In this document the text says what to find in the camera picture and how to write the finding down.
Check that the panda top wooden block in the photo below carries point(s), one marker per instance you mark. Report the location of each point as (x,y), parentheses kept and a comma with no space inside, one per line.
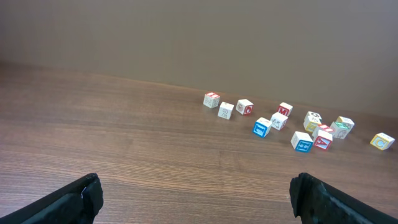
(314,114)

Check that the blue side wooden block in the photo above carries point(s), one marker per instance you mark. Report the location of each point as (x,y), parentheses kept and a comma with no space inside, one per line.
(301,142)

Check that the yellow side wooden block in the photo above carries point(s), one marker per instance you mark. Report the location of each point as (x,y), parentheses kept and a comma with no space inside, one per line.
(310,123)

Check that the red O side block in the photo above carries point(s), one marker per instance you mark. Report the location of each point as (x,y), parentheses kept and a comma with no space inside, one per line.
(244,107)

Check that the red M side block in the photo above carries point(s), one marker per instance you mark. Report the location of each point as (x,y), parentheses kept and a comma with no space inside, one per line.
(285,109)

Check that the red i block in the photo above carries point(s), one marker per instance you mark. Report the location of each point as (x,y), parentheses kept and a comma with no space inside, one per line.
(322,127)
(211,100)

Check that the yellow C wooden block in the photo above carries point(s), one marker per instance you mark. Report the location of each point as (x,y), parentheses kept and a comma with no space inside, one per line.
(382,141)

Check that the number 2 wooden block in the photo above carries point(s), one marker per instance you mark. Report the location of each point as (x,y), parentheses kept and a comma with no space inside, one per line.
(225,110)

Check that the blue I wooden block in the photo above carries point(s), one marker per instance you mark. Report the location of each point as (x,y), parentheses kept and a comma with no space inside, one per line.
(262,127)

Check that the red U snail block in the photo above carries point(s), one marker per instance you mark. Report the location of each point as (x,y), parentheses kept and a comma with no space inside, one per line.
(278,121)

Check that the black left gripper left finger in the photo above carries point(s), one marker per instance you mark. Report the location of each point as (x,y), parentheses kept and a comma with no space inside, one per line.
(77,202)

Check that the red I top block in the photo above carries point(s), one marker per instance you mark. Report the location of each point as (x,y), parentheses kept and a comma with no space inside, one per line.
(211,100)

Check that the green Z top block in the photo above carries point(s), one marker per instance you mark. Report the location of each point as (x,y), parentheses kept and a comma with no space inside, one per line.
(340,130)

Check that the yellow edge far block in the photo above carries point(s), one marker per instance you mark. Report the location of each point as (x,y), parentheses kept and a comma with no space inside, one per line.
(347,121)

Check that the red A wooden block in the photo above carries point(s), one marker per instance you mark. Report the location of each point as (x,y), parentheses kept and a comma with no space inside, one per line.
(322,139)

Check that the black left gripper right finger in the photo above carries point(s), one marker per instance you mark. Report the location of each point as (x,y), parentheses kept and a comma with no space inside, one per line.
(316,202)

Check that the red I block middle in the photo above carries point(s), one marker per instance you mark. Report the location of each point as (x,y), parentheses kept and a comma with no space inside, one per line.
(322,127)

